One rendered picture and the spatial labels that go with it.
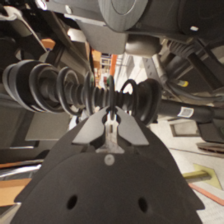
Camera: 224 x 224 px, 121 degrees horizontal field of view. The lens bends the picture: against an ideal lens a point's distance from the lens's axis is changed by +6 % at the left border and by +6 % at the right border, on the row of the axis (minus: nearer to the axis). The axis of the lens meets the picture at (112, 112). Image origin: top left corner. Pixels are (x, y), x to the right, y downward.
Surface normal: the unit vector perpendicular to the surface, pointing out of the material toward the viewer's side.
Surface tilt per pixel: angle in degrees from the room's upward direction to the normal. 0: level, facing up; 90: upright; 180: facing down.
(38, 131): 90
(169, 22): 90
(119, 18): 90
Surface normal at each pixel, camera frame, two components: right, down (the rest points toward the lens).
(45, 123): 0.15, -0.34
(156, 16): 0.02, 0.94
